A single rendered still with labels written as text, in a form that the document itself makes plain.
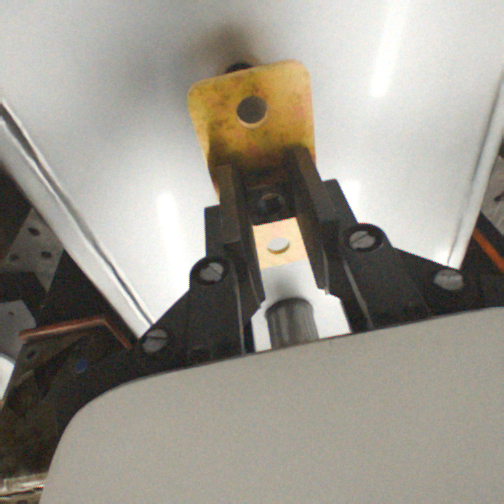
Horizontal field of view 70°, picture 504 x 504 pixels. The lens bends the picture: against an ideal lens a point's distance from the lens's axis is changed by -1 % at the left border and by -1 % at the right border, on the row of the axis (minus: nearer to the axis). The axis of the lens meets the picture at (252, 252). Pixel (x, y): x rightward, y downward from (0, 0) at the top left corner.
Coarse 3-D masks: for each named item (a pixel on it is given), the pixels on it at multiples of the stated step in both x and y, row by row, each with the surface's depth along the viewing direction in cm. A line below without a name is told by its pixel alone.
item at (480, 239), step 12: (480, 216) 34; (480, 228) 33; (492, 228) 32; (480, 240) 32; (492, 240) 32; (468, 252) 32; (480, 252) 31; (492, 252) 30; (468, 264) 31; (480, 264) 30; (492, 264) 30
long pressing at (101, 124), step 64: (0, 0) 11; (64, 0) 11; (128, 0) 11; (192, 0) 12; (256, 0) 12; (320, 0) 12; (384, 0) 12; (448, 0) 12; (0, 64) 12; (64, 64) 13; (128, 64) 13; (192, 64) 13; (256, 64) 13; (320, 64) 13; (384, 64) 14; (448, 64) 14; (0, 128) 13; (64, 128) 14; (128, 128) 14; (192, 128) 15; (320, 128) 15; (384, 128) 16; (448, 128) 16; (64, 192) 16; (128, 192) 16; (192, 192) 17; (384, 192) 18; (448, 192) 19; (128, 256) 19; (192, 256) 20; (448, 256) 22; (128, 320) 23; (256, 320) 25; (320, 320) 26
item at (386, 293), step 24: (360, 240) 9; (384, 240) 9; (360, 264) 8; (384, 264) 8; (360, 288) 8; (384, 288) 8; (408, 288) 8; (360, 312) 10; (384, 312) 7; (408, 312) 7
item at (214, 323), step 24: (216, 264) 9; (192, 288) 9; (216, 288) 9; (192, 312) 8; (216, 312) 8; (240, 312) 9; (192, 336) 8; (216, 336) 8; (240, 336) 8; (192, 360) 8
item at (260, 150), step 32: (288, 64) 10; (192, 96) 11; (224, 96) 11; (256, 96) 11; (288, 96) 11; (224, 128) 11; (256, 128) 12; (288, 128) 12; (224, 160) 12; (256, 160) 12; (256, 192) 12; (288, 192) 12; (256, 224) 13; (288, 224) 15; (288, 256) 16
